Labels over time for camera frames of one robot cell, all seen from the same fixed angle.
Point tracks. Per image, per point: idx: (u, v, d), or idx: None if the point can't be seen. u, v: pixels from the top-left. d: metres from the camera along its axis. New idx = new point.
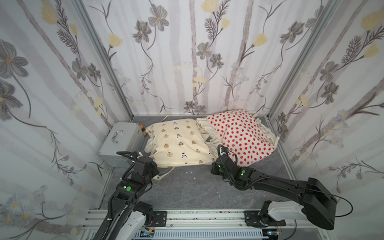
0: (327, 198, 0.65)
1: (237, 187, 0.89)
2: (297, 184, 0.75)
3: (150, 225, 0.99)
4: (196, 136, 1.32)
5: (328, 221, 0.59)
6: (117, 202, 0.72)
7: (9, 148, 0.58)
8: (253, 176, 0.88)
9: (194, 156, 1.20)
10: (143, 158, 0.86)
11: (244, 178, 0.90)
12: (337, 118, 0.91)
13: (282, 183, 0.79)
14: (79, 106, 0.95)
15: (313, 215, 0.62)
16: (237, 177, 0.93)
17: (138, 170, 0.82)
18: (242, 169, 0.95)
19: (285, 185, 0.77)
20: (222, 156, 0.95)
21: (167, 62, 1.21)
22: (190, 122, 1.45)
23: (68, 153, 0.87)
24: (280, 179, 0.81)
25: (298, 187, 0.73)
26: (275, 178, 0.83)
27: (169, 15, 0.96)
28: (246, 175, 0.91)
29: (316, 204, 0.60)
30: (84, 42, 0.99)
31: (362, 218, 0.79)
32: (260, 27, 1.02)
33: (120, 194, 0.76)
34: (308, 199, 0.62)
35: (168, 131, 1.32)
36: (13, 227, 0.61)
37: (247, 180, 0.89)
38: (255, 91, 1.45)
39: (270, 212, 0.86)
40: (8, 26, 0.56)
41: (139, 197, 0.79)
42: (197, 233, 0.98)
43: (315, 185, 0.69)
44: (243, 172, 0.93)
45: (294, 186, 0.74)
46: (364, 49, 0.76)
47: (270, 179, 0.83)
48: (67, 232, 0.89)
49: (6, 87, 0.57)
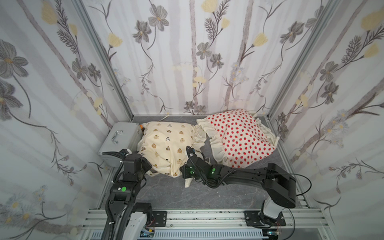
0: (285, 178, 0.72)
1: (210, 185, 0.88)
2: (259, 171, 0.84)
3: (150, 225, 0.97)
4: (185, 144, 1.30)
5: (290, 200, 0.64)
6: (114, 204, 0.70)
7: (9, 148, 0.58)
8: (223, 172, 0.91)
9: (174, 165, 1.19)
10: (131, 156, 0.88)
11: (215, 175, 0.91)
12: (337, 118, 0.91)
13: (247, 173, 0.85)
14: (79, 106, 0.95)
15: (277, 197, 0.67)
16: (208, 176, 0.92)
17: (129, 169, 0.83)
18: (213, 167, 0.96)
19: (249, 175, 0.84)
20: (192, 157, 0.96)
21: (168, 62, 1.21)
22: (186, 127, 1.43)
23: (68, 153, 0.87)
24: (244, 169, 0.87)
25: (260, 175, 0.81)
26: (241, 170, 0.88)
27: (168, 15, 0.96)
28: (217, 171, 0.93)
29: (276, 186, 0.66)
30: (84, 42, 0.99)
31: (362, 218, 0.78)
32: (260, 27, 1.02)
33: (116, 196, 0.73)
34: (269, 183, 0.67)
35: (160, 133, 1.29)
36: (13, 227, 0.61)
37: (217, 177, 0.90)
38: (255, 91, 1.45)
39: (265, 212, 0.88)
40: (8, 26, 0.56)
41: (136, 194, 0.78)
42: (198, 233, 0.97)
43: (274, 169, 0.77)
44: (214, 170, 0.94)
45: (256, 175, 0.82)
46: (363, 49, 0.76)
47: (236, 171, 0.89)
48: (67, 232, 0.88)
49: (6, 87, 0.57)
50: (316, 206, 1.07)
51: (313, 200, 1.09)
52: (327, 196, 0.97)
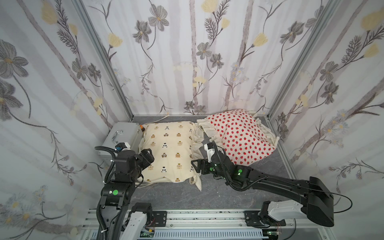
0: (326, 195, 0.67)
1: (234, 187, 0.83)
2: (299, 184, 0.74)
3: (150, 225, 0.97)
4: (183, 148, 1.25)
5: (329, 219, 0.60)
6: (106, 209, 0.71)
7: (9, 148, 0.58)
8: (253, 176, 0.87)
9: (171, 172, 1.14)
10: (123, 154, 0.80)
11: (242, 177, 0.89)
12: (337, 118, 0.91)
13: (283, 183, 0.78)
14: (79, 106, 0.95)
15: (314, 214, 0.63)
16: (233, 177, 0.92)
17: (122, 169, 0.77)
18: (239, 168, 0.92)
19: (286, 185, 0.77)
20: (219, 153, 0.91)
21: (168, 62, 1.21)
22: (184, 127, 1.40)
23: (68, 153, 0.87)
24: (278, 178, 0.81)
25: (301, 188, 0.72)
26: (274, 177, 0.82)
27: (169, 15, 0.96)
28: (244, 174, 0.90)
29: (320, 204, 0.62)
30: (84, 42, 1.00)
31: (362, 218, 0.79)
32: (260, 27, 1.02)
33: (107, 199, 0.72)
34: (312, 199, 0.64)
35: (156, 139, 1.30)
36: (13, 227, 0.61)
37: (245, 180, 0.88)
38: (255, 91, 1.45)
39: (271, 212, 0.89)
40: (8, 26, 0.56)
41: (130, 195, 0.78)
42: (198, 233, 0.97)
43: (319, 185, 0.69)
44: (241, 172, 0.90)
45: (296, 187, 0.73)
46: (363, 49, 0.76)
47: (269, 177, 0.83)
48: (67, 232, 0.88)
49: (6, 87, 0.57)
50: None
51: None
52: None
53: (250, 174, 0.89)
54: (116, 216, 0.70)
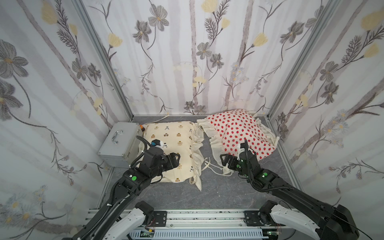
0: (351, 230, 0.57)
1: (254, 186, 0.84)
2: (323, 206, 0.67)
3: (151, 225, 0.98)
4: (183, 147, 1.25)
5: None
6: (119, 189, 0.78)
7: (9, 148, 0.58)
8: (276, 183, 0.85)
9: (171, 173, 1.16)
10: (153, 149, 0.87)
11: (265, 180, 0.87)
12: (337, 118, 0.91)
13: (306, 199, 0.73)
14: (79, 106, 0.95)
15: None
16: (256, 177, 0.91)
17: (146, 162, 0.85)
18: (264, 171, 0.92)
19: (308, 203, 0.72)
20: (248, 151, 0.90)
21: (168, 62, 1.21)
22: (184, 127, 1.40)
23: (68, 153, 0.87)
24: (302, 193, 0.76)
25: (324, 210, 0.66)
26: (298, 191, 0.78)
27: (169, 15, 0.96)
28: (268, 178, 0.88)
29: (339, 232, 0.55)
30: (84, 42, 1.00)
31: (361, 218, 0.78)
32: (260, 27, 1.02)
33: (125, 181, 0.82)
34: (331, 224, 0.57)
35: (156, 139, 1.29)
36: (13, 227, 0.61)
37: (267, 183, 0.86)
38: (255, 91, 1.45)
39: (274, 213, 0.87)
40: (8, 26, 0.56)
41: (142, 187, 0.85)
42: (198, 233, 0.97)
43: (345, 216, 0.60)
44: (265, 175, 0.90)
45: (319, 208, 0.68)
46: (363, 49, 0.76)
47: (294, 190, 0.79)
48: (67, 232, 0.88)
49: (6, 87, 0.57)
50: None
51: None
52: (327, 196, 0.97)
53: (274, 180, 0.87)
54: (124, 199, 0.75)
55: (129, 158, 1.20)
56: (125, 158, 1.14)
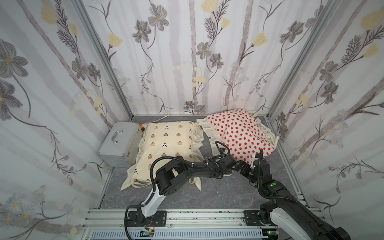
0: None
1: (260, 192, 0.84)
2: (322, 223, 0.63)
3: (151, 225, 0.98)
4: (183, 147, 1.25)
5: None
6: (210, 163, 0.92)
7: (9, 148, 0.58)
8: (283, 193, 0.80)
9: None
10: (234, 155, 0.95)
11: (272, 189, 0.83)
12: (337, 118, 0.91)
13: (306, 213, 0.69)
14: (79, 106, 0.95)
15: None
16: (264, 184, 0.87)
17: (226, 161, 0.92)
18: (275, 182, 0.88)
19: (306, 216, 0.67)
20: (262, 161, 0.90)
21: (168, 62, 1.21)
22: (184, 127, 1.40)
23: (68, 153, 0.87)
24: (306, 208, 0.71)
25: (321, 226, 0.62)
26: (302, 206, 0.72)
27: (169, 15, 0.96)
28: (276, 188, 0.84)
29: None
30: (84, 42, 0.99)
31: (362, 218, 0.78)
32: (260, 27, 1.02)
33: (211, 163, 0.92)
34: None
35: (157, 139, 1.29)
36: (13, 227, 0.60)
37: (273, 193, 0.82)
38: (255, 91, 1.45)
39: (273, 213, 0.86)
40: (8, 26, 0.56)
41: (217, 175, 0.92)
42: (198, 233, 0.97)
43: (341, 237, 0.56)
44: (274, 184, 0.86)
45: (317, 223, 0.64)
46: (363, 49, 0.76)
47: (298, 204, 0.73)
48: (68, 232, 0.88)
49: (6, 87, 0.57)
50: (316, 206, 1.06)
51: (313, 200, 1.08)
52: (327, 196, 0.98)
53: (281, 191, 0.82)
54: (211, 172, 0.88)
55: (129, 158, 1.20)
56: (125, 158, 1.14)
